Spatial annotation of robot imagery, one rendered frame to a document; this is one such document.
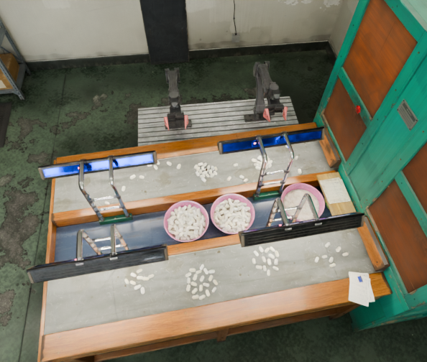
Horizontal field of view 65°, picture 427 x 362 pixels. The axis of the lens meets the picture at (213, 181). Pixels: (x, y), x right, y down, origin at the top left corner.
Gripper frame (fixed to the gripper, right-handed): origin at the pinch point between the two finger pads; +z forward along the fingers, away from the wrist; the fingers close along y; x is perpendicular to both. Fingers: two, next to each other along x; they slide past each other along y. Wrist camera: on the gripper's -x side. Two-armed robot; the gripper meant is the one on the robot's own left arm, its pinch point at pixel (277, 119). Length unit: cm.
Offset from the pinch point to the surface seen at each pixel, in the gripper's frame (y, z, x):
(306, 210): 14, 46, 33
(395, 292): 46, 100, 27
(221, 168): -33.8, 9.4, 33.1
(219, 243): -42, 62, 30
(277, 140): -3.9, 16.0, -1.0
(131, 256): -85, 76, -4
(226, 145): -33.0, 17.1, -2.0
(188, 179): -56, 16, 33
